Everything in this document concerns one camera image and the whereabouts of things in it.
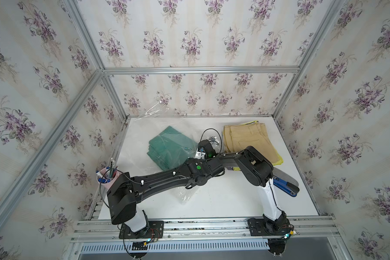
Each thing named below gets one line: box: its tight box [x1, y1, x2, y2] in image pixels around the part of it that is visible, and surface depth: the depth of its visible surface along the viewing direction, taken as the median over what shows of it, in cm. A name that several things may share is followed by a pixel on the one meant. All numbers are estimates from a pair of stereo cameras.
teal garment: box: [147, 125, 199, 172], surface depth 100 cm
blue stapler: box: [273, 177, 300, 198], surface depth 86 cm
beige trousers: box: [223, 122, 281, 162], surface depth 92 cm
